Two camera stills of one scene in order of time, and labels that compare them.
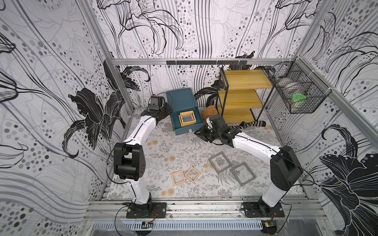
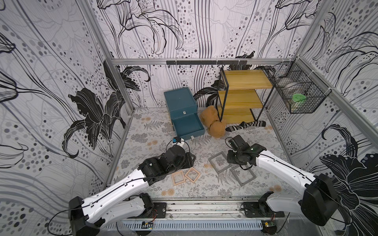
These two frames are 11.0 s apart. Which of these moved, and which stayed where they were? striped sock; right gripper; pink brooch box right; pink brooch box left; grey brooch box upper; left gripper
Moved: left gripper; right gripper
Stayed: grey brooch box upper; pink brooch box right; pink brooch box left; striped sock
